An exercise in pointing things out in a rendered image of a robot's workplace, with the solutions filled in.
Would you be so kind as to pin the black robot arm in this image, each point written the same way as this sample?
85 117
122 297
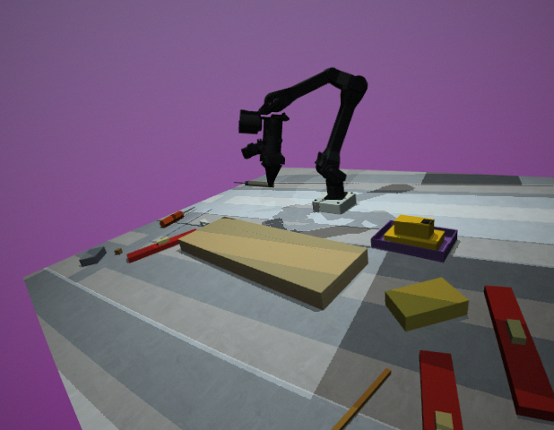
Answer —
353 88

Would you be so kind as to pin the purple shallow tray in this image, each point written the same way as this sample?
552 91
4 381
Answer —
440 255

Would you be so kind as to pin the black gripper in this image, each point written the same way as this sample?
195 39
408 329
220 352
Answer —
272 157

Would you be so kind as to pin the dark red long flat bar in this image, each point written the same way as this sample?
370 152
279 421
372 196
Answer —
440 404
529 385
163 244

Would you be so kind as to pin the brown wooden stick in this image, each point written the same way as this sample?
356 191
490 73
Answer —
345 420

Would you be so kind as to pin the tan flat rectangular panel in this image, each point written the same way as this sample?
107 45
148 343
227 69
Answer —
311 269

